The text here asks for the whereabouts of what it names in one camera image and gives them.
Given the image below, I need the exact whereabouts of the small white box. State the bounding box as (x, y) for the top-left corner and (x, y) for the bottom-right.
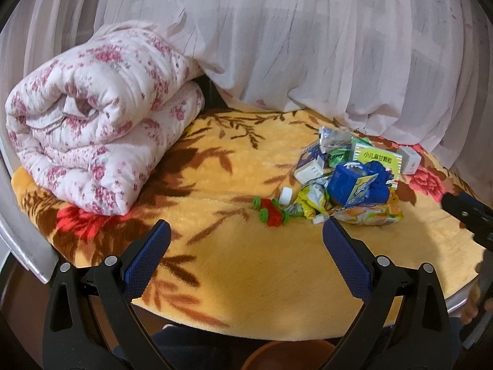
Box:
(397, 146), (421, 175)

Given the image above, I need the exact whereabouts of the red green toy piece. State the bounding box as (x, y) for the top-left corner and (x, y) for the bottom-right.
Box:
(252, 196), (288, 227)

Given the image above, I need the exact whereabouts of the white bed frame edge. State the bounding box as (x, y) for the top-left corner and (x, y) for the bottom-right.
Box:
(1, 141), (59, 284)

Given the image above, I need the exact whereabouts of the blue white carton box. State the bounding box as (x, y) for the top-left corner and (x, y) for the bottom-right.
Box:
(293, 142), (326, 185)

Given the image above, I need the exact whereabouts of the orange juice snack wrapper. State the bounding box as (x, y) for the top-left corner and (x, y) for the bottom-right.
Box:
(312, 203), (404, 226)

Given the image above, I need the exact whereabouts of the yellow floral plush blanket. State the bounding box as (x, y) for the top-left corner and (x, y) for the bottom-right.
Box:
(11, 107), (487, 342)

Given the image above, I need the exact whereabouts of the rolled floral pink quilt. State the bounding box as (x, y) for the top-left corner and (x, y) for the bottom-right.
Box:
(5, 21), (204, 216)

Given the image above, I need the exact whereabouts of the blue small carton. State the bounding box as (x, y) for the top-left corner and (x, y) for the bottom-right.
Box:
(328, 161), (378, 207)

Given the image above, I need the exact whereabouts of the yellow green snack wrapper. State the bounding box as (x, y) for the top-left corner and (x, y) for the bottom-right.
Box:
(285, 183), (328, 220)

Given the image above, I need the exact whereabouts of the person's right hand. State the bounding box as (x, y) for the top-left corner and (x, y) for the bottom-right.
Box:
(460, 282), (481, 325)

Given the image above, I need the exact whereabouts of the green yellow medicine box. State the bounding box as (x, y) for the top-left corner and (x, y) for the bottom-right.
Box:
(350, 138), (403, 190)

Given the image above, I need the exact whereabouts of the green crumpled wrapper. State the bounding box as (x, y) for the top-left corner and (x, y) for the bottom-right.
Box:
(328, 147), (351, 169)

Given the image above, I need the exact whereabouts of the orange plastic trash bin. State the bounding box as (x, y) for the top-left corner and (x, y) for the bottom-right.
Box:
(242, 340), (335, 370)

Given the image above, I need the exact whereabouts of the clear crumpled plastic wrapper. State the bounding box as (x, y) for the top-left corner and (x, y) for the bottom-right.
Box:
(318, 126), (352, 154)

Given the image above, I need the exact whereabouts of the white bottle cap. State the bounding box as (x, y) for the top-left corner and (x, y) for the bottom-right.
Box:
(278, 186), (293, 206)

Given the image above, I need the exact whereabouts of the blue crumpled cloth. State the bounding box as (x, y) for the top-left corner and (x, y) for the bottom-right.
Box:
(364, 160), (393, 204)

